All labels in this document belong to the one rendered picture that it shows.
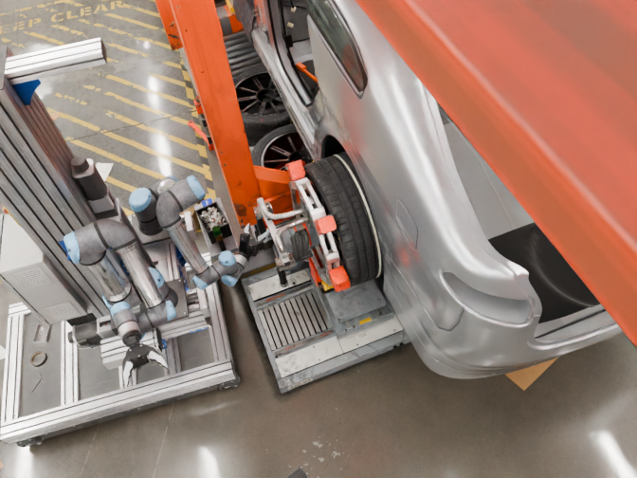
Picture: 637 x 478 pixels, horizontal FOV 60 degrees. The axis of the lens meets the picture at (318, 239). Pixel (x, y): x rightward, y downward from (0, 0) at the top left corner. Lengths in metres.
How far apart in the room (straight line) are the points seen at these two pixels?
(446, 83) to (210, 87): 2.45
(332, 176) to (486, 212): 0.78
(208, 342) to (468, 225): 1.93
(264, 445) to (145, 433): 0.69
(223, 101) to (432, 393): 1.94
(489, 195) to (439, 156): 0.96
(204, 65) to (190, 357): 1.63
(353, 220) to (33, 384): 2.07
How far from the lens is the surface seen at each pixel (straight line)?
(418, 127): 1.98
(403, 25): 0.18
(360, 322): 3.28
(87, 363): 3.51
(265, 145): 3.76
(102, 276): 2.44
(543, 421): 3.38
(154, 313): 2.35
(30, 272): 2.67
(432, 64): 0.16
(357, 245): 2.53
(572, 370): 3.55
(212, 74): 2.56
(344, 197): 2.52
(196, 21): 2.42
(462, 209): 1.83
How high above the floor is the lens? 3.08
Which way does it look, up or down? 54 degrees down
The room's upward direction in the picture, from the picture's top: 7 degrees counter-clockwise
